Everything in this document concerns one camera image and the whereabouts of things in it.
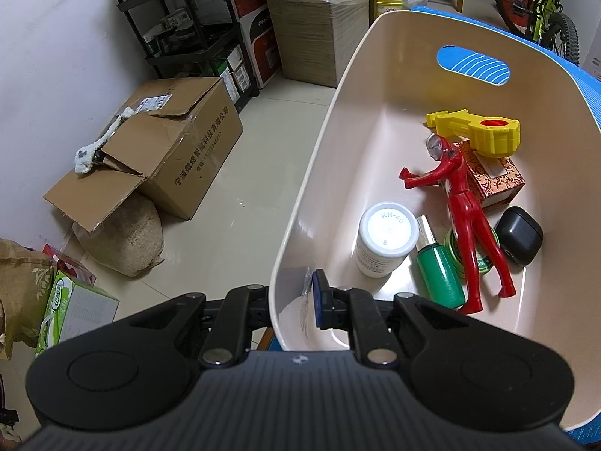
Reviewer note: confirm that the brown paper bag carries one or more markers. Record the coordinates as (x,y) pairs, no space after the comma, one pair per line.
(23,291)

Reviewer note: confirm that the brown patterned box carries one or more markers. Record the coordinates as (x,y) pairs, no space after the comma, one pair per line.
(497,181)

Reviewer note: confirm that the green white carton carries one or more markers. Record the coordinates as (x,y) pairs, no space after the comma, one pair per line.
(75,312)

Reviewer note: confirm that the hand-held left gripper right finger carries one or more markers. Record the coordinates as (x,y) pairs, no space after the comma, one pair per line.
(321,298)

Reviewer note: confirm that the taped large cardboard box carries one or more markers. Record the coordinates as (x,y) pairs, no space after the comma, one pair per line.
(319,42)

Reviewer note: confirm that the white red appliance box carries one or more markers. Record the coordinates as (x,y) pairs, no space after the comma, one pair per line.
(263,49)

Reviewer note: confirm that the black shelf rack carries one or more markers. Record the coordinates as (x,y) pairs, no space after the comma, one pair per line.
(197,33)

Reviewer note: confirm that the white round jar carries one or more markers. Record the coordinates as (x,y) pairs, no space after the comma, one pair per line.
(387,230)

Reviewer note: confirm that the yellow green bicycle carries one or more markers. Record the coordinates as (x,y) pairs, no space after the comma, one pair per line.
(540,9)

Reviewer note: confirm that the red toy figure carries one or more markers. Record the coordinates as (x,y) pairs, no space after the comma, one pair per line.
(462,197)

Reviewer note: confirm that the green bottle with silver cap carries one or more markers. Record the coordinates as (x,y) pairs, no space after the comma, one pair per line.
(439,272)

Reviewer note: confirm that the burlap sack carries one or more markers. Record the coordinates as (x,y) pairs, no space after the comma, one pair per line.
(126,239)

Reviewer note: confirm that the beige plastic basin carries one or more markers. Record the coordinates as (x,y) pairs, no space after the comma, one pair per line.
(375,89)

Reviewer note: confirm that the round green ointment tin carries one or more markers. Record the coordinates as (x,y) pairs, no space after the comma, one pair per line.
(482,265)

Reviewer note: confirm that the white foam strip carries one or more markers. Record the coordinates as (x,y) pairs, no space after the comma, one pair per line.
(101,143)

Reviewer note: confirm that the yellow toy launcher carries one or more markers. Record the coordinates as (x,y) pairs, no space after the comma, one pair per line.
(493,138)

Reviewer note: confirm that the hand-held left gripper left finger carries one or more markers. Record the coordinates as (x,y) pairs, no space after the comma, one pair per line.
(256,310)

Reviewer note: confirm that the red packet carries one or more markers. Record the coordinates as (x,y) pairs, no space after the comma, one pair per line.
(70,263)

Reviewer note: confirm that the small white green cartons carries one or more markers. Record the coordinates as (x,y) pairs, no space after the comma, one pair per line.
(239,77)

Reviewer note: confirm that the open cardboard box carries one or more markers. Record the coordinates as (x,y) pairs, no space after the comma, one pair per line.
(188,150)

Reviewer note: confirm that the black earbuds case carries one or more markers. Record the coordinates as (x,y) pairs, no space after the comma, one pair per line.
(519,237)

